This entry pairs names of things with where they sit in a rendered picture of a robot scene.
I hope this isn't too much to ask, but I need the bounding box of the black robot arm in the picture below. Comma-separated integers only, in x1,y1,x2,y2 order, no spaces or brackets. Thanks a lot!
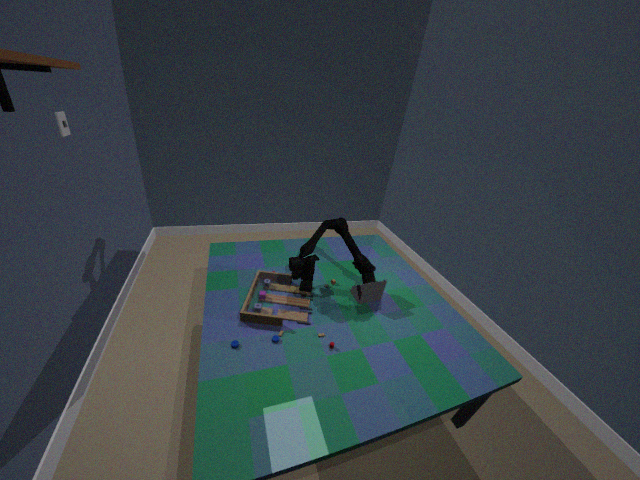
289,218,376,284

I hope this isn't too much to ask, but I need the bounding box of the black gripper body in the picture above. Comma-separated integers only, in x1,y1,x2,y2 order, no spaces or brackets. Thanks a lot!
299,267,315,292

